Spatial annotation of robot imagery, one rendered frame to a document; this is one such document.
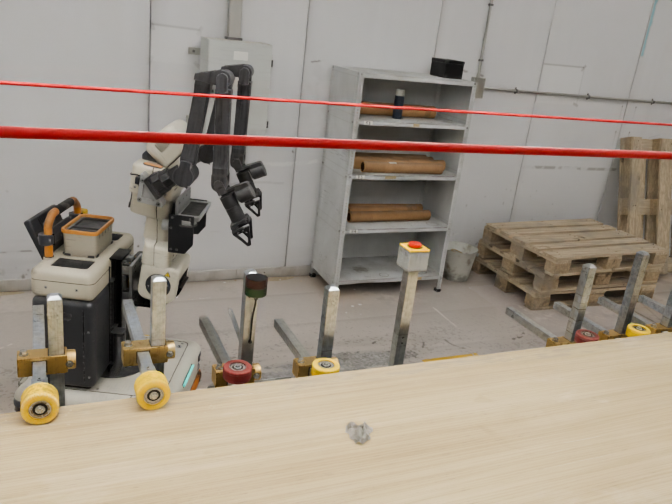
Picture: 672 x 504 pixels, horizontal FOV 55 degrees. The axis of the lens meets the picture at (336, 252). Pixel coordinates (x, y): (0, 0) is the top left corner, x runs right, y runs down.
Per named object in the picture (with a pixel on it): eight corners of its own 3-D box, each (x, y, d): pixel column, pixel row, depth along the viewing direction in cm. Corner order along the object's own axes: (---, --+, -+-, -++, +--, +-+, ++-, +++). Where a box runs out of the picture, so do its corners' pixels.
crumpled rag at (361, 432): (347, 420, 163) (348, 412, 163) (373, 425, 163) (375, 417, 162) (341, 441, 155) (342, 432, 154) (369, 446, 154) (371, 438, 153)
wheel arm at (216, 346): (198, 327, 218) (198, 315, 217) (208, 326, 220) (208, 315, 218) (231, 397, 181) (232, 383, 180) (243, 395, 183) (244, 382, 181)
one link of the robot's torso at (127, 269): (117, 314, 278) (117, 260, 270) (137, 289, 305) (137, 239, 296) (179, 321, 279) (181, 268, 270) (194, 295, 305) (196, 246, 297)
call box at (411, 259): (395, 266, 202) (399, 242, 200) (415, 265, 205) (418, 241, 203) (406, 274, 196) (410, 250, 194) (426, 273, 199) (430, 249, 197)
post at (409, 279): (381, 391, 216) (401, 265, 202) (394, 389, 218) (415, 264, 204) (387, 398, 213) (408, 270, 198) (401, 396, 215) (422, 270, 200)
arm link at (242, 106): (241, 64, 276) (237, 66, 266) (255, 67, 277) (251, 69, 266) (232, 163, 291) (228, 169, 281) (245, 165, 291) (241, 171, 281)
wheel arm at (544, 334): (504, 315, 267) (506, 305, 266) (510, 314, 269) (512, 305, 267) (579, 368, 230) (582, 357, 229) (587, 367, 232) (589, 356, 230)
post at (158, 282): (147, 429, 186) (150, 273, 170) (160, 427, 187) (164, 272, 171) (149, 436, 183) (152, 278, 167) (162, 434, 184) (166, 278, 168)
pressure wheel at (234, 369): (217, 394, 186) (220, 359, 183) (245, 391, 190) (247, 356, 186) (224, 410, 180) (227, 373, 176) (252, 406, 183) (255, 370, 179)
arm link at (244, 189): (216, 178, 248) (211, 183, 240) (243, 165, 246) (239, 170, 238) (230, 206, 252) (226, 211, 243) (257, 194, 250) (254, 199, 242)
